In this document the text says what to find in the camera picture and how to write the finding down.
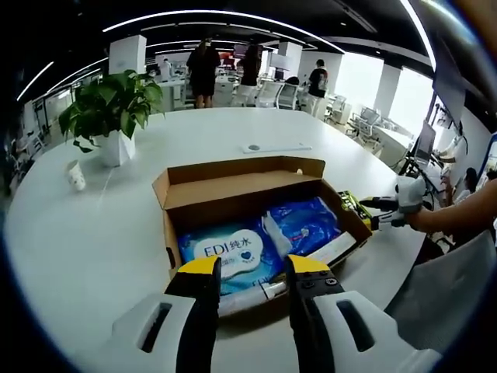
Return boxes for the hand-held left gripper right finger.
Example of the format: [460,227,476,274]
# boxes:
[285,253,444,373]

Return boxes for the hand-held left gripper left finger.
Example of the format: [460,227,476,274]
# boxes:
[112,256,224,373]

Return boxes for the small white carton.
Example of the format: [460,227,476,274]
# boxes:
[310,231,359,263]

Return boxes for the plain blue soft item packet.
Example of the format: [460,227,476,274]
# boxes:
[262,196,343,258]

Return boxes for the white bottle with clear cap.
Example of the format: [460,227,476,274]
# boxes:
[219,281,289,312]

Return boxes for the white-label soft item wipes packet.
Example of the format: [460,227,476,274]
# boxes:
[177,225,289,316]

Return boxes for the brown cardboard shoe box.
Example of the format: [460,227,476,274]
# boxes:
[151,155,374,318]

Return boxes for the black desk monitor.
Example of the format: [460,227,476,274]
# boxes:
[413,122,438,164]

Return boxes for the row of white office chairs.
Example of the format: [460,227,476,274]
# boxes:
[255,79,393,152]

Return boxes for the grey mesh office chair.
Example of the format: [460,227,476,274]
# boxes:
[384,228,497,355]

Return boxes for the white paper cup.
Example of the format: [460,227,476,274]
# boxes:
[64,159,87,192]

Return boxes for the green plant in white pot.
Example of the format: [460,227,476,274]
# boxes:
[57,69,166,169]

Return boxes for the long ceiling light strip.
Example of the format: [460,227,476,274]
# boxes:
[101,9,346,55]

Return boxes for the blue wall banner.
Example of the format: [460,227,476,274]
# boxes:
[478,131,497,191]

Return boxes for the hanging wall display panel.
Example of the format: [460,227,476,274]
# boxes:
[430,54,467,129]

